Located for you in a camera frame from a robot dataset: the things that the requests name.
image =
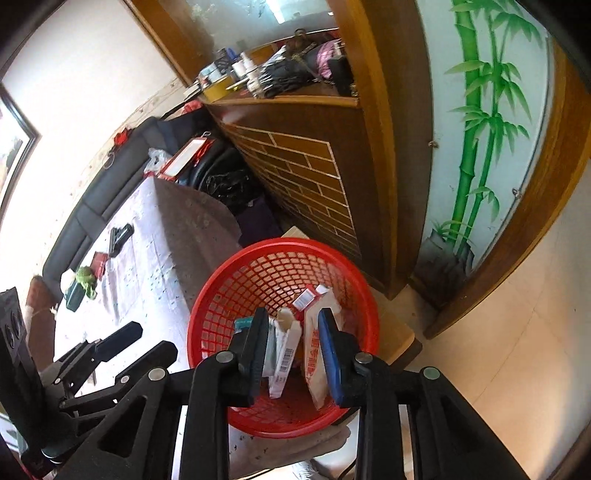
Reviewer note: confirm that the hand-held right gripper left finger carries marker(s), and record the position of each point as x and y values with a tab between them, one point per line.
257	355

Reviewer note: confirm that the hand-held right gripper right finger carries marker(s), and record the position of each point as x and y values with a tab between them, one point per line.
331	360

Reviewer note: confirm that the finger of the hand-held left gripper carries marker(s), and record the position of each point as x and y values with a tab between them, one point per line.
147	357
117	337

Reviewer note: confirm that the white medicine box green print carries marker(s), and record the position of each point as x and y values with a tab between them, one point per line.
271	346

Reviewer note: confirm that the white packet red print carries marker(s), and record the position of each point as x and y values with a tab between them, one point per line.
314	364

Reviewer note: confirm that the red mesh plastic basket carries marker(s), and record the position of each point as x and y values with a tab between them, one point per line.
277	277

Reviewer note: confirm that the green tissue box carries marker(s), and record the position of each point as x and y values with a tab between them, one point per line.
74	295

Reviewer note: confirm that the brown wooden chair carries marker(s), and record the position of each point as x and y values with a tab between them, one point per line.
39	300

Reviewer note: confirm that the black pistol-shaped tool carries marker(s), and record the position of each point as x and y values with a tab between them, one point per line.
120	240

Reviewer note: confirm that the floral lilac tablecloth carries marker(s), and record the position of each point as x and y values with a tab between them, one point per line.
152	240

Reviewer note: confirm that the black sofa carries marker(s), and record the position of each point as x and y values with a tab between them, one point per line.
120	180

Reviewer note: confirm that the black plastic bag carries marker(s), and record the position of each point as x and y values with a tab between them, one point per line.
228	187

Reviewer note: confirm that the clear plastic bag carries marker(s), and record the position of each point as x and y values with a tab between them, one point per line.
156	161

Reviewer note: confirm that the red item on sofa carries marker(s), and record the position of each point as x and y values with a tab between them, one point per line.
121	137

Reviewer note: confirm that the yellow box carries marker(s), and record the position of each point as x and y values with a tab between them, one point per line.
221	91

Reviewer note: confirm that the bamboo painted glass panel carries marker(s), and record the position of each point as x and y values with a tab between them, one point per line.
489	138

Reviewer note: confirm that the white bottle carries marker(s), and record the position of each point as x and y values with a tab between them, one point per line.
253	78

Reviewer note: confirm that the black cloth bundle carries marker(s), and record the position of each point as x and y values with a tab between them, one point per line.
286	78

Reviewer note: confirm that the pink bag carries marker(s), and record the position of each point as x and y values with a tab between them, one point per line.
328	57

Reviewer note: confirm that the framed wall painting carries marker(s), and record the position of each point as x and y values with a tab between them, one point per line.
14	143

